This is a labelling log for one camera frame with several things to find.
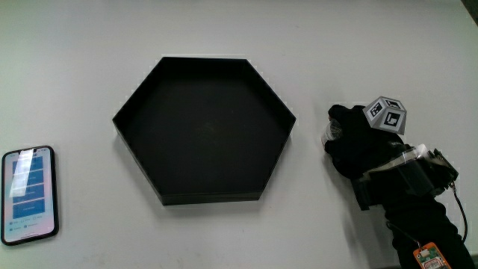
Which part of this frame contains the person's right hand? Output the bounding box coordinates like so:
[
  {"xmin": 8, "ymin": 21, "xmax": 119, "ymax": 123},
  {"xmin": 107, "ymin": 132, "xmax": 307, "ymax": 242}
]
[{"xmin": 321, "ymin": 96, "xmax": 409, "ymax": 181}]

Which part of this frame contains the black hexagonal plate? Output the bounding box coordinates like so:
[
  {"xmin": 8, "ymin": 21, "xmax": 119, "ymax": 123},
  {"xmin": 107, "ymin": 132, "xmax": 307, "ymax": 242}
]
[{"xmin": 112, "ymin": 56, "xmax": 297, "ymax": 206}]

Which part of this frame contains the person's right forearm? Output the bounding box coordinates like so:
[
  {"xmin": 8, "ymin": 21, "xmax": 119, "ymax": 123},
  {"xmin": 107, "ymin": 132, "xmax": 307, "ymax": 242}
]
[{"xmin": 350, "ymin": 143, "xmax": 477, "ymax": 269}]

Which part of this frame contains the orange circuit board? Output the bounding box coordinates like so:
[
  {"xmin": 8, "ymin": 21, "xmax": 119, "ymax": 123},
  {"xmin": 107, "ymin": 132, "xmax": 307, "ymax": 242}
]
[{"xmin": 412, "ymin": 241, "xmax": 453, "ymax": 269}]

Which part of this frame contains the black smartphone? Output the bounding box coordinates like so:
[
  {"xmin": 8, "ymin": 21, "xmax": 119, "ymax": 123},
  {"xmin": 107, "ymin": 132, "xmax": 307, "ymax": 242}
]
[{"xmin": 0, "ymin": 145, "xmax": 60, "ymax": 247}]

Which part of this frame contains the thin black cable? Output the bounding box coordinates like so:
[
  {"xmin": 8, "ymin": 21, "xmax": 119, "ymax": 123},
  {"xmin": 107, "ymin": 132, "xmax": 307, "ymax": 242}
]
[{"xmin": 449, "ymin": 181, "xmax": 469, "ymax": 244}]

